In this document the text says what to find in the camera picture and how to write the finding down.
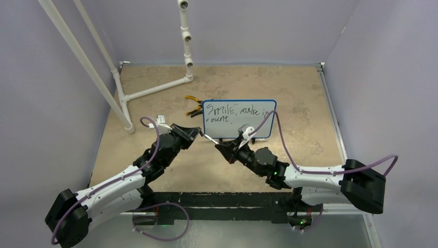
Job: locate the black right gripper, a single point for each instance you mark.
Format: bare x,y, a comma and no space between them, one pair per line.
230,149

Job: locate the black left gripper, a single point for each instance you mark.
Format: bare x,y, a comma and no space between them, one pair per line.
187,134

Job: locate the white whiteboard marker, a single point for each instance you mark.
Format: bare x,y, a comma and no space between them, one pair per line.
211,139

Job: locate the blue framed whiteboard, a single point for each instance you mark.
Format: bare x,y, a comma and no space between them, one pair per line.
222,118

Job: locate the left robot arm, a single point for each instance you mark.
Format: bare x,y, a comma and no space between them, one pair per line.
73,215

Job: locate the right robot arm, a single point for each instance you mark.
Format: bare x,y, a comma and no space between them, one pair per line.
352,183

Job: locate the black grey wire stripper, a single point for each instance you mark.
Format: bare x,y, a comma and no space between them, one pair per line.
196,113

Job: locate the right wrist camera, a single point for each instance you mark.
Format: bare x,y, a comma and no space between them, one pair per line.
246,133

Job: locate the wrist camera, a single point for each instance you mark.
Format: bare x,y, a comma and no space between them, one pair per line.
246,133
160,123

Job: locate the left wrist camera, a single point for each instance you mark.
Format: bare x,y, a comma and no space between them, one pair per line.
160,123

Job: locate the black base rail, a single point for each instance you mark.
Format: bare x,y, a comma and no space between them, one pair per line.
277,208

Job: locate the white PVC pipe frame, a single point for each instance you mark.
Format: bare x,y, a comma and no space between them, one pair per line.
121,108

